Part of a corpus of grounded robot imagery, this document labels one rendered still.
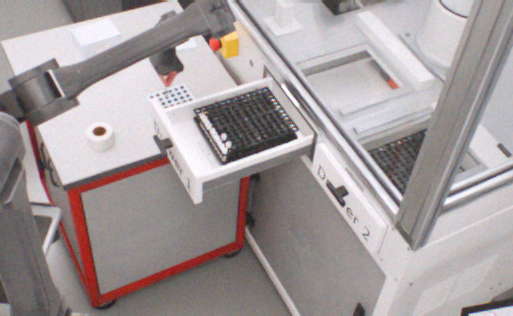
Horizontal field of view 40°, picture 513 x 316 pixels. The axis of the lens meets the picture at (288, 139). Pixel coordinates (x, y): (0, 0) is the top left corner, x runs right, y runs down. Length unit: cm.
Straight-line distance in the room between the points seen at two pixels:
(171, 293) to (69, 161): 80
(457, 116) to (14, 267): 78
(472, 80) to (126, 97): 115
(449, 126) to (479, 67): 15
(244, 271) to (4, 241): 175
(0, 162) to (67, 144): 117
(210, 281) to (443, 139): 142
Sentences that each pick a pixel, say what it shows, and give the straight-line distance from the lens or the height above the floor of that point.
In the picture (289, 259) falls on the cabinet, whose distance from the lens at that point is 231.
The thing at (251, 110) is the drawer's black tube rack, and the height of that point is 87.
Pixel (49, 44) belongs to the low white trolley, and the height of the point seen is 76.
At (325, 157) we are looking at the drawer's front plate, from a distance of 174.
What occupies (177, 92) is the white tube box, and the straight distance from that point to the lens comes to 204.
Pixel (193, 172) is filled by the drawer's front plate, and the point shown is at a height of 93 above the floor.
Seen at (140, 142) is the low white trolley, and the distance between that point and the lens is 196.
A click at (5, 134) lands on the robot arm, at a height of 162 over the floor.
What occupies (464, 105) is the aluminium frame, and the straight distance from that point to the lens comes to 128.
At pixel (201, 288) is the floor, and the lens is 256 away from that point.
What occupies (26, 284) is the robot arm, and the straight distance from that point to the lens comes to 100.
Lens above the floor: 221
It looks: 47 degrees down
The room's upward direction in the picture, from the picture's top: 9 degrees clockwise
